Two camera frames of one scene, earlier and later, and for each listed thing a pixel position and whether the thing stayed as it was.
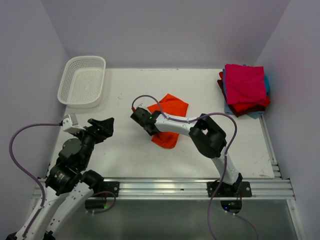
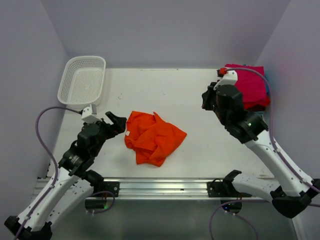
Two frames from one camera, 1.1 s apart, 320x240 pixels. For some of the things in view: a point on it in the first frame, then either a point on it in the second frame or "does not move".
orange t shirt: x=171 y=106 to x=152 y=138
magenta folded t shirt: x=245 y=83 does not move
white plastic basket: x=82 y=82 does not move
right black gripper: x=152 y=133 to x=206 y=95
